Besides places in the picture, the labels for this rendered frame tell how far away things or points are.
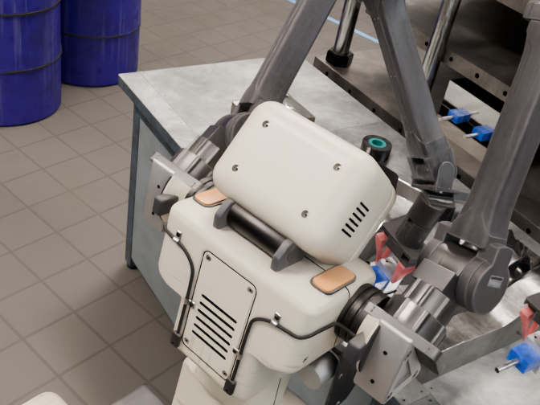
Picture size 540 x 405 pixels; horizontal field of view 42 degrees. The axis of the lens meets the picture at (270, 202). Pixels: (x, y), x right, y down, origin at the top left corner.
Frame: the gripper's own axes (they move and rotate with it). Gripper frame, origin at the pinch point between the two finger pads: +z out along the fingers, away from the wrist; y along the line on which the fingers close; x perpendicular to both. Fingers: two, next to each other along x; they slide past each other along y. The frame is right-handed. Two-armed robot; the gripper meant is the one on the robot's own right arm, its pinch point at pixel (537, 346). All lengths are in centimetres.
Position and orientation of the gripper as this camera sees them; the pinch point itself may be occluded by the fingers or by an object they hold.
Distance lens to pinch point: 140.6
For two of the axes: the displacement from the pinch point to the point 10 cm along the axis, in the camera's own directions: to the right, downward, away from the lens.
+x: -8.4, 1.8, -5.2
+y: -5.2, -5.6, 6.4
